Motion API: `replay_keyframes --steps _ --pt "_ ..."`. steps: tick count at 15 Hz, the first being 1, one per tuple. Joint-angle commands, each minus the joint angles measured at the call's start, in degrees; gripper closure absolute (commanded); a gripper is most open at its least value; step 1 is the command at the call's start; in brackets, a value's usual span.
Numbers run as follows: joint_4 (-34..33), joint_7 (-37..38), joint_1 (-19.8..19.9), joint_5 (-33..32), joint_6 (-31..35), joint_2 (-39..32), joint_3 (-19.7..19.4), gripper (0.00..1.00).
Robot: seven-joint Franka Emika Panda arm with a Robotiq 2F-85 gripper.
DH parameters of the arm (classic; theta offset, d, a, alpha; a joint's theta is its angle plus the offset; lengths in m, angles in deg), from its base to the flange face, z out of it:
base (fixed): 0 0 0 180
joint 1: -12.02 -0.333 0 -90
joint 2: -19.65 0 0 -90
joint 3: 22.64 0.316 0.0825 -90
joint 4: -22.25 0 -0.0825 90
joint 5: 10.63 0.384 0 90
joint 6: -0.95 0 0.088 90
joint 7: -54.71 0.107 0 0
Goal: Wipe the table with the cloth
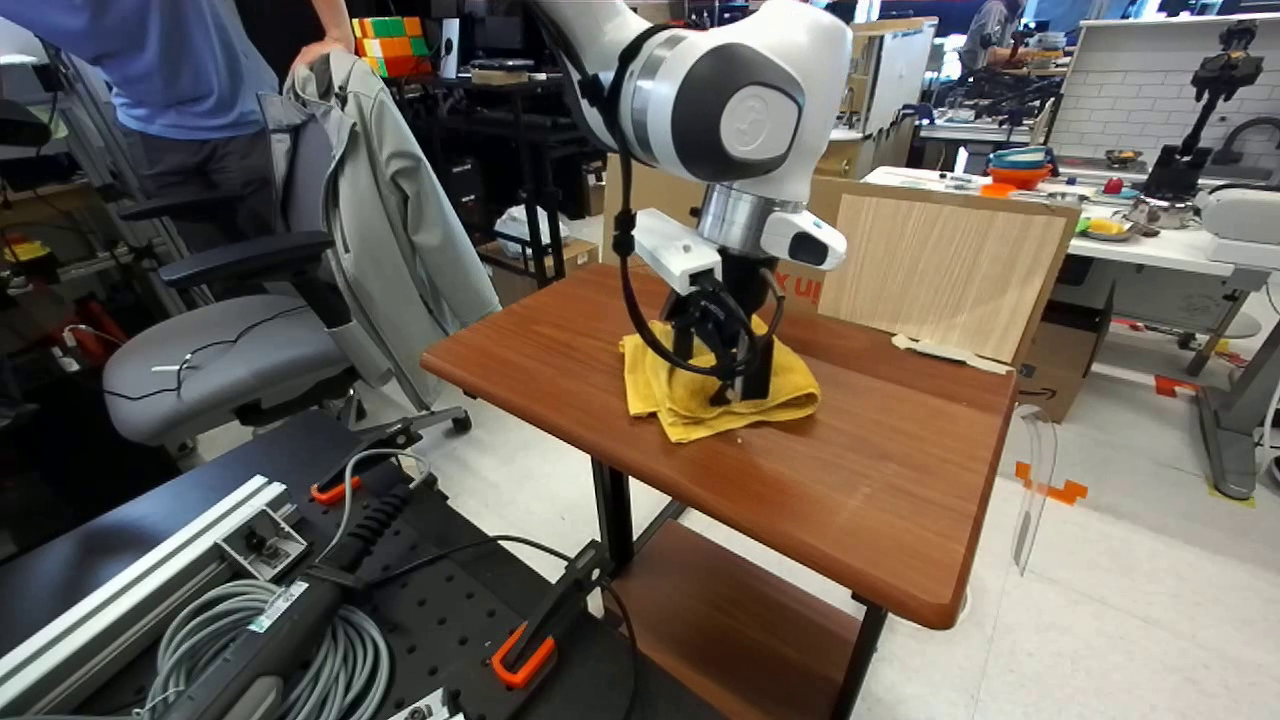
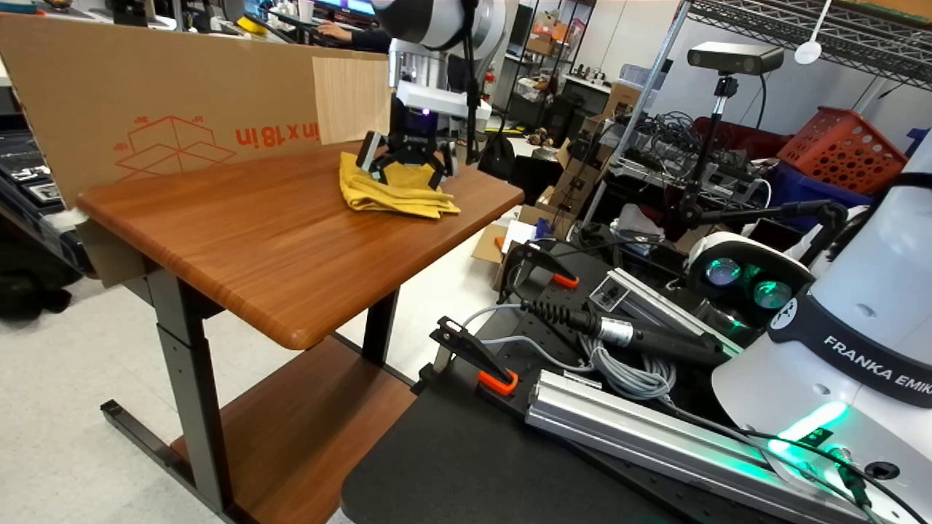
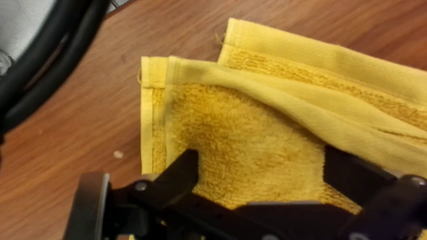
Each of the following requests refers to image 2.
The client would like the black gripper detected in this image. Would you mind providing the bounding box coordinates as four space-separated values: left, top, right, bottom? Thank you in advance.
355 104 457 189

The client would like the yellow cloth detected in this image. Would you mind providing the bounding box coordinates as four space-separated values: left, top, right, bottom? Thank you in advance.
338 152 461 221

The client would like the white Franka robot base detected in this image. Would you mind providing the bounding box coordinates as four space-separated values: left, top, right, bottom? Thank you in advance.
711 135 932 519

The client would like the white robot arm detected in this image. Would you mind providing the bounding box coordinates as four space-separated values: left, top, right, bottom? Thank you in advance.
355 0 508 189

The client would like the orange black clamp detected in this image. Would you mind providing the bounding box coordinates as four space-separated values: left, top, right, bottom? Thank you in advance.
499 246 579 299
431 318 518 398

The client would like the brown wooden table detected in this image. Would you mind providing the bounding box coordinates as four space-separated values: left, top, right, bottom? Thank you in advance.
81 145 521 524

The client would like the large cardboard box panel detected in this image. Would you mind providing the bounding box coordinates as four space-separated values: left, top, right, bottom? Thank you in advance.
0 14 392 247

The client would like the red plastic basket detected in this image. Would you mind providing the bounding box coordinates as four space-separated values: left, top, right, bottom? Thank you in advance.
777 109 907 195

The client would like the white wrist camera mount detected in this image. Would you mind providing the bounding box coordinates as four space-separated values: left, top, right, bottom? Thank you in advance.
387 37 492 120

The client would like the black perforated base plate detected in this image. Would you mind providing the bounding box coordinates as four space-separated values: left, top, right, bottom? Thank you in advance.
338 241 878 524

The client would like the grey coiled cable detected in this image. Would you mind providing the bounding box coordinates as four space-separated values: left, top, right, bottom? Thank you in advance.
579 337 683 401

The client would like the stereo camera on tripod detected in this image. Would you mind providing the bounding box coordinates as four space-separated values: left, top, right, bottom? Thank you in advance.
664 40 783 240

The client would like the stereo camera with green lenses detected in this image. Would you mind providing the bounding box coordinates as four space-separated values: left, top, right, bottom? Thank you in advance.
686 231 814 323

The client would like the aluminium extrusion rail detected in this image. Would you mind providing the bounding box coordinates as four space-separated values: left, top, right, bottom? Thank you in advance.
526 369 868 524

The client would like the wire metal shelf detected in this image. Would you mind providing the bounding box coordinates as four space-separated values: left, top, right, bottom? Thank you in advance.
613 0 932 145

